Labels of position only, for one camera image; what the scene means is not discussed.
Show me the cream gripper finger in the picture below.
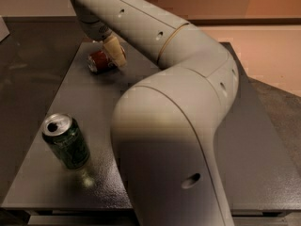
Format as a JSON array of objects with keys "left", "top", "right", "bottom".
[{"left": 103, "top": 35, "right": 126, "bottom": 68}]

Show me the red coke can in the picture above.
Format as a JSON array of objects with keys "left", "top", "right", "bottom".
[{"left": 87, "top": 49, "right": 117, "bottom": 74}]

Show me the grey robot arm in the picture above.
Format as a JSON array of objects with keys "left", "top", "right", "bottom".
[{"left": 70, "top": 0, "right": 239, "bottom": 226}]

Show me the green soda can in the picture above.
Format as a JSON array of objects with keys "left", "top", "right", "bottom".
[{"left": 42, "top": 113, "right": 89, "bottom": 170}]

